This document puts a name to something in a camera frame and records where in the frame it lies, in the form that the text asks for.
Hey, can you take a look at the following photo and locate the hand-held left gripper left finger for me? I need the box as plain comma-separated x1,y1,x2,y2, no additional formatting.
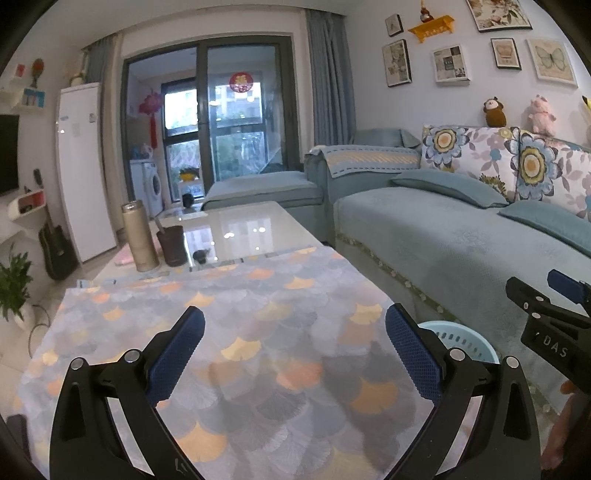
48,305,206,480

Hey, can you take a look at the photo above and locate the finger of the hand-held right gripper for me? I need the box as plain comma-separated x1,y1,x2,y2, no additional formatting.
547,269,591,319
505,276,553,319

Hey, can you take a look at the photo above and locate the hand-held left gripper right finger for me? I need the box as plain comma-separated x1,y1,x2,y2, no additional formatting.
385,303,542,480

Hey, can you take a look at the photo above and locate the light blue plastic basket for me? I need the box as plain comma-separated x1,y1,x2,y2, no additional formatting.
418,320,500,365

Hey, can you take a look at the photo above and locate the person's right forearm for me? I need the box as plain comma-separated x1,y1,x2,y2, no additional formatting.
544,392,591,469

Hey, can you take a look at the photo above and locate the teal cushion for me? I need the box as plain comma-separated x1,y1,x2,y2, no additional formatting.
392,168,509,208
499,200,591,257

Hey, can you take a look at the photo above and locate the teal sofa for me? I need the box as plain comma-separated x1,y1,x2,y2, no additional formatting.
203,124,591,402

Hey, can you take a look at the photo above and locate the brown cup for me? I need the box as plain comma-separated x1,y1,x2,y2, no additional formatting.
156,225,188,267

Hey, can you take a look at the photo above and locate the fan-patterned tablecloth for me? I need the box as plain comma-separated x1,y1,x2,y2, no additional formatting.
14,246,467,480

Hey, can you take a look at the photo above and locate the floral pillow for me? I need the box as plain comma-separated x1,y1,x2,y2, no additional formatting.
421,124,522,204
515,129,591,217

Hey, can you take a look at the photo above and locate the gold thermos bottle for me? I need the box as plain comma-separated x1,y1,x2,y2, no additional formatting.
121,200,160,272

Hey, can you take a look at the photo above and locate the black guitar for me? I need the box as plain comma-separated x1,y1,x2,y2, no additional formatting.
33,170,78,281

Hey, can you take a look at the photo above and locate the white washing machine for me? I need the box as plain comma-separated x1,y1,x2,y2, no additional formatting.
130,159,164,217

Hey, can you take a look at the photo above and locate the pink pig plush toy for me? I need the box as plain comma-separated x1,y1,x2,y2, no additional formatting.
527,95,557,136

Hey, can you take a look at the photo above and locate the green potted plant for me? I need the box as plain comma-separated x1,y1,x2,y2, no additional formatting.
0,244,35,324

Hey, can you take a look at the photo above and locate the brown monkey plush toy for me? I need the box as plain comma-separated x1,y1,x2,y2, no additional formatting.
482,96,507,127

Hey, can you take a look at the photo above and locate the sofa cover with yellow band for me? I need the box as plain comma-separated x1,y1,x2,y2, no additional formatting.
318,144,423,179

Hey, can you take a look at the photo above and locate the white refrigerator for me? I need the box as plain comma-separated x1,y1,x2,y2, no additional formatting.
56,82,117,264

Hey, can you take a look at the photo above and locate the glass balcony door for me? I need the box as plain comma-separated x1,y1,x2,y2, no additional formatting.
121,33,315,208

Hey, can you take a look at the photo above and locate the red hanging knot ornament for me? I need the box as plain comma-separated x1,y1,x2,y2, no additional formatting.
139,90,162,148

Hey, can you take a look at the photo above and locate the black television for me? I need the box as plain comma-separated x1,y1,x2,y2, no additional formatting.
0,114,20,195

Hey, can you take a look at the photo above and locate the blue-grey curtain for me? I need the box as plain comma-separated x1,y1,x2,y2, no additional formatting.
305,9,358,146
85,39,123,85

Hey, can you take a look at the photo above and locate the white wall shelf pink inside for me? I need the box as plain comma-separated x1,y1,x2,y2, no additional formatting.
8,189,47,217

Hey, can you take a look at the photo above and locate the butterfly picture frame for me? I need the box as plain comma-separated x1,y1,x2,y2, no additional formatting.
526,38,579,88

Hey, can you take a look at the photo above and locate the dark heart picture frame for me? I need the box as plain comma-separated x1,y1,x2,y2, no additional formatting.
490,38,522,70

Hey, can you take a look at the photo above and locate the white collage picture frame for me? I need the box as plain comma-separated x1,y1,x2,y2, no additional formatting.
433,45,472,86

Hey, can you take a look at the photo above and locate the tall dark picture frame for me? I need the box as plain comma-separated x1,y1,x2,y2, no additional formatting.
382,39,413,88

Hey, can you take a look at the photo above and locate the large floral picture frame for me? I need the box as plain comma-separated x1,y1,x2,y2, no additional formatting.
465,0,532,32

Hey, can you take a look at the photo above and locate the yellow wall shelf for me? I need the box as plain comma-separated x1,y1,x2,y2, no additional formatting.
409,15,455,43

